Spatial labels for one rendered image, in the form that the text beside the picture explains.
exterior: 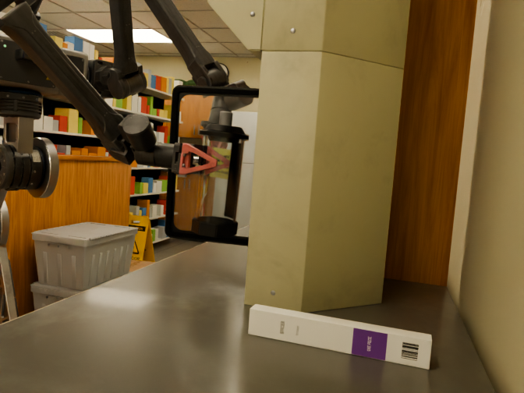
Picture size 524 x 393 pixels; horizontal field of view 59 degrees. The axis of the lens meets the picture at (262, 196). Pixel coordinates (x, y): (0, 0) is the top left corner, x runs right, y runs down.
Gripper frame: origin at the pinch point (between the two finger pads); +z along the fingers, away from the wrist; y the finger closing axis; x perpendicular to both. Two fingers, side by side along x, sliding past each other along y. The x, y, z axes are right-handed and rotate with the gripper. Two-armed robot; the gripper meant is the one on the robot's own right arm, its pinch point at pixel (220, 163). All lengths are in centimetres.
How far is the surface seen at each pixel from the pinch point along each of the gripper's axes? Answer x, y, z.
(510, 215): 1, -17, 55
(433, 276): 21, 21, 51
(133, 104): -37, 352, -223
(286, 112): -11.1, -14.8, 16.3
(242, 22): -26.5, -14.4, 6.0
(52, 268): 84, 147, -150
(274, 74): -17.6, -14.6, 13.1
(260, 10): -28.7, -14.5, 9.0
